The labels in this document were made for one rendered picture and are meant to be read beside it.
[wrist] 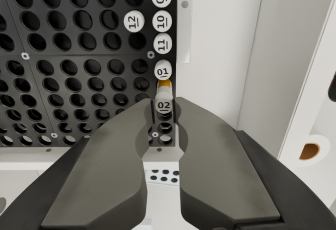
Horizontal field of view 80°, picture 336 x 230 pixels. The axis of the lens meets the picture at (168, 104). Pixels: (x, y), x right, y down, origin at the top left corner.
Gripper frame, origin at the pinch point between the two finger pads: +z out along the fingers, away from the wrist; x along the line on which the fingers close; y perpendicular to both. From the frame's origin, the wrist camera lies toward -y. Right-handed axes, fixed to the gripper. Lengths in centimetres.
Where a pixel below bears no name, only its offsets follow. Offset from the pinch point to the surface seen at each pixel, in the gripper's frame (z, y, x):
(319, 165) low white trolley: 17.4, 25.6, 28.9
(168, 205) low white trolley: 17.8, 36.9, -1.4
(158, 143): 3.8, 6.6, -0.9
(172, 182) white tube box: 14.3, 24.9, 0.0
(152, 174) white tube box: 14.3, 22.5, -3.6
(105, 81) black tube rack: 3.9, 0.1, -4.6
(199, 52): 10.2, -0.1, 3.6
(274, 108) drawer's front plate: 3.2, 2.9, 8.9
